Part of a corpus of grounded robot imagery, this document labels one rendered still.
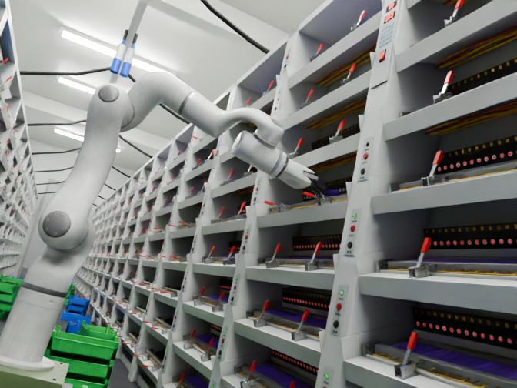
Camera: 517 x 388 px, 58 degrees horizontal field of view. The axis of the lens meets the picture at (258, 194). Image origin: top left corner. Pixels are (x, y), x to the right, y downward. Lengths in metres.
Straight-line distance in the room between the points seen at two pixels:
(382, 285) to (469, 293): 0.24
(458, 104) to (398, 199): 0.25
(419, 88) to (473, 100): 0.34
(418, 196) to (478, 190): 0.16
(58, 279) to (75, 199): 0.22
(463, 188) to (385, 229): 0.30
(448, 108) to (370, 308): 0.50
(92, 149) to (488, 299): 1.07
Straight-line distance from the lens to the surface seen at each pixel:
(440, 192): 1.03
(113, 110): 1.39
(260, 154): 1.40
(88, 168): 1.40
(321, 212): 1.39
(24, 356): 1.40
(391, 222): 1.24
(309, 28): 2.07
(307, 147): 1.95
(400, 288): 1.05
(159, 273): 3.11
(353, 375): 1.14
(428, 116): 1.15
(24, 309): 1.39
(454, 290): 0.95
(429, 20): 1.50
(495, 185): 0.95
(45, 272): 1.37
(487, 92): 1.05
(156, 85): 1.47
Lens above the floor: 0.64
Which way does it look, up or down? 13 degrees up
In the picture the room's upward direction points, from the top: 13 degrees clockwise
